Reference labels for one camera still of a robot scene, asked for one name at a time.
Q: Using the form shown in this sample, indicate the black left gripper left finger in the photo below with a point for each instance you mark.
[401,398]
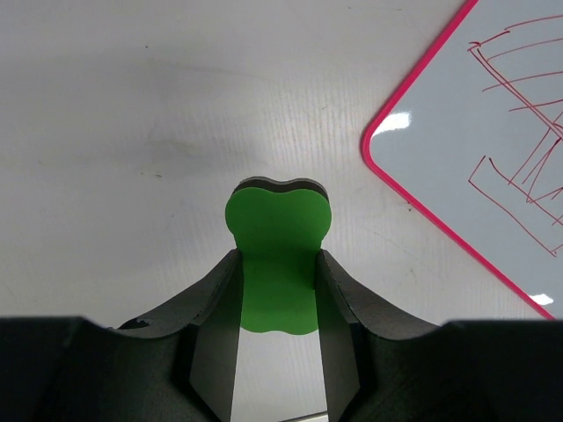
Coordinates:
[176,362]

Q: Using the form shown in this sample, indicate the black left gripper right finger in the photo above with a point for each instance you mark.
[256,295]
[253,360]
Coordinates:
[381,363]

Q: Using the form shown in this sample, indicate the green foam eraser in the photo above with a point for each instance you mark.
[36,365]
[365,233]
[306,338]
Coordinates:
[278,228]

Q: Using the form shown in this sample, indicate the pink framed whiteboard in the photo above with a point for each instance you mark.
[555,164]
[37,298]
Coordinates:
[472,138]

